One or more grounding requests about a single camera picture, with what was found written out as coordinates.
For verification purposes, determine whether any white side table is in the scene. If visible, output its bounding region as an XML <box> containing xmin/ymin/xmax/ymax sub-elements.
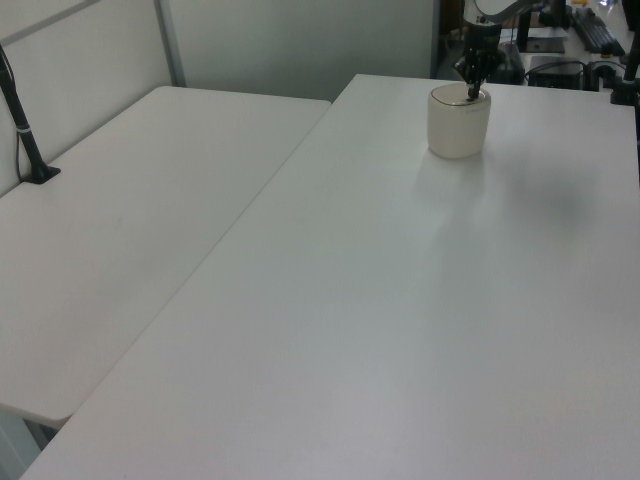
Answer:
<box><xmin>0</xmin><ymin>85</ymin><xmax>334</xmax><ymax>430</ymax></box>

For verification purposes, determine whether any black keyboard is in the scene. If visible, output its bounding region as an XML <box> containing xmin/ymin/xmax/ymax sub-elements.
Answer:
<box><xmin>569</xmin><ymin>6</ymin><xmax>627</xmax><ymax>57</ymax></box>

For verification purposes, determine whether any black camera pole with clamp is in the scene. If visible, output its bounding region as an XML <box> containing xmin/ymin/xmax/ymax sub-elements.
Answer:
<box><xmin>607</xmin><ymin>29</ymin><xmax>640</xmax><ymax>107</ymax></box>
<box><xmin>0</xmin><ymin>43</ymin><xmax>63</xmax><ymax>187</ymax></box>

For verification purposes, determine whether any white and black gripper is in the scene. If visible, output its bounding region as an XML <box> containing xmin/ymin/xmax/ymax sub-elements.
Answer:
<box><xmin>452</xmin><ymin>0</ymin><xmax>505</xmax><ymax>103</ymax></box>

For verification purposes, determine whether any cream plastic trash bin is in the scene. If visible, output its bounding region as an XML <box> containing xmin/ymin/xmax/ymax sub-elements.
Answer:
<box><xmin>426</xmin><ymin>83</ymin><xmax>493</xmax><ymax>161</ymax></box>

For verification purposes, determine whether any black electronics box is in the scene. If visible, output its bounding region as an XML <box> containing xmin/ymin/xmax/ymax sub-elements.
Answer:
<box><xmin>526</xmin><ymin>54</ymin><xmax>587</xmax><ymax>90</ymax></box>

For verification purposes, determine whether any grey metal partition post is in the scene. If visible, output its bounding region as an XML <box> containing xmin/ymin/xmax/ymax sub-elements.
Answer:
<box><xmin>153</xmin><ymin>0</ymin><xmax>188</xmax><ymax>89</ymax></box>

